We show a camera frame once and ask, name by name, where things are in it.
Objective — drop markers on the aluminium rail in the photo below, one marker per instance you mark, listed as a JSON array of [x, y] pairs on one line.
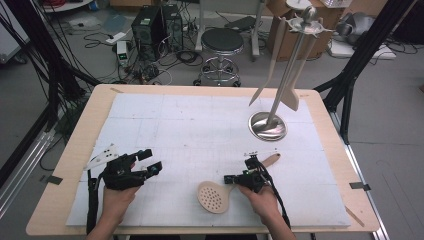
[[366, 196], [26, 166]]

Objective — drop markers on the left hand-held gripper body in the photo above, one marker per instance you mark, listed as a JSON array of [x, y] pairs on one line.
[[120, 175]]

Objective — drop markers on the white foam mat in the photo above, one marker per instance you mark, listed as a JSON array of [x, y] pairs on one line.
[[200, 116]]

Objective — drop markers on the metal utensil stand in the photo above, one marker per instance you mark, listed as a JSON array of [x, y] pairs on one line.
[[266, 128]]

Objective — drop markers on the person's left hand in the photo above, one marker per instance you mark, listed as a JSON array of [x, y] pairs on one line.
[[116, 203]]

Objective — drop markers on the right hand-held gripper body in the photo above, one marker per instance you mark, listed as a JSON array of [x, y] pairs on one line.
[[255, 180]]

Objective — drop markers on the black flat device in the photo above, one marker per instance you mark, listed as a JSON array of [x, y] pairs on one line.
[[241, 23]]

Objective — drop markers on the black frame post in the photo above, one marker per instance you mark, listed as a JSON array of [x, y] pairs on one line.
[[366, 43]]

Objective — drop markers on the grey metal stand leg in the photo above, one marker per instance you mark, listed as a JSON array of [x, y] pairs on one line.
[[201, 23], [256, 30]]

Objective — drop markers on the white device with green display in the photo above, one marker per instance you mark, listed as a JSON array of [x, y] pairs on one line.
[[122, 53]]

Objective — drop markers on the white power strip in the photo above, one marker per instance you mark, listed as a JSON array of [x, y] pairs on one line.
[[116, 37]]

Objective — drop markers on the beige solid spatula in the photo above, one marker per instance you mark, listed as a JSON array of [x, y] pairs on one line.
[[271, 66]]

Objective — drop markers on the large black computer tower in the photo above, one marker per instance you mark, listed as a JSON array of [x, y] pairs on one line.
[[146, 30]]

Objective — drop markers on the white platform board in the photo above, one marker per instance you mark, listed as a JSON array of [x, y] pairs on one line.
[[343, 50]]

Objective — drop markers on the white round table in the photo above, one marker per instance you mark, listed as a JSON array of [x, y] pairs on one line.
[[66, 6]]

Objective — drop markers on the black tape strip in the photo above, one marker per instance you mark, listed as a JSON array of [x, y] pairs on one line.
[[360, 186], [51, 180]]

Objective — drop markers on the person's right hand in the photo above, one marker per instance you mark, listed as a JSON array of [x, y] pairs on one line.
[[268, 205]]

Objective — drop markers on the beige perforated skimmer spoon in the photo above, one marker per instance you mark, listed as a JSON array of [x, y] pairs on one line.
[[213, 198]]

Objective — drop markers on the grey bag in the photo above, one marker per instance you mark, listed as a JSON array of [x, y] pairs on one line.
[[356, 25]]

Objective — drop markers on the cardboard box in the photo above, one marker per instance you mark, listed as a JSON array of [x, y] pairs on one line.
[[320, 46]]

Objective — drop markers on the black round stool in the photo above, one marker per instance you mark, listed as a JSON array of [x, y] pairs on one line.
[[222, 40]]

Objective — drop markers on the slim black computer tower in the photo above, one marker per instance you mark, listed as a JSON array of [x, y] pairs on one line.
[[173, 26]]

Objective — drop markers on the beige slotted spatula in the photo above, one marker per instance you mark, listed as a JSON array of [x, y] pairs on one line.
[[290, 100]]

